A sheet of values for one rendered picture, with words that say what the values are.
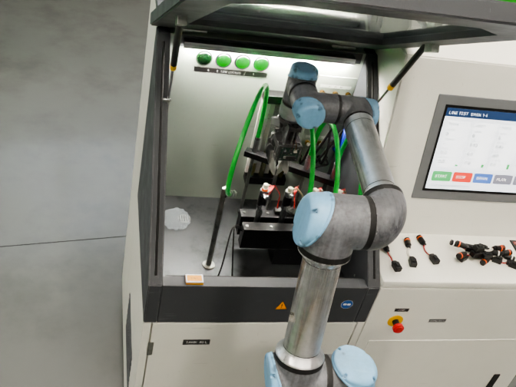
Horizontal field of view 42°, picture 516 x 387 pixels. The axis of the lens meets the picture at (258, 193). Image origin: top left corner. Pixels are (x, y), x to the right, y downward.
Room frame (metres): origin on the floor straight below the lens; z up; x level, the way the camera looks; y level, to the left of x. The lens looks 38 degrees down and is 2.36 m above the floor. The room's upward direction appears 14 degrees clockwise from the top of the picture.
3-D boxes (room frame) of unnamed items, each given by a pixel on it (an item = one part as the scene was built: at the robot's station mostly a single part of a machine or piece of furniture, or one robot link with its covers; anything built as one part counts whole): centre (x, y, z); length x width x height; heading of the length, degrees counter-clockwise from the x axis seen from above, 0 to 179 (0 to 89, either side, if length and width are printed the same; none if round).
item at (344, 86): (1.97, -0.16, 1.20); 0.13 x 0.03 x 0.31; 108
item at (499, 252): (1.74, -0.76, 1.01); 0.23 x 0.11 x 0.06; 108
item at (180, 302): (1.42, -0.09, 0.87); 0.62 x 0.04 x 0.16; 108
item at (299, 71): (1.58, -0.04, 1.51); 0.09 x 0.08 x 0.11; 15
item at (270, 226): (1.68, -0.13, 0.91); 0.34 x 0.10 x 0.15; 108
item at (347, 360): (1.05, -0.32, 1.07); 0.13 x 0.12 x 0.14; 105
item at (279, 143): (1.58, -0.04, 1.35); 0.09 x 0.08 x 0.12; 18
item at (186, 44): (1.90, 0.07, 1.43); 0.54 x 0.03 x 0.02; 108
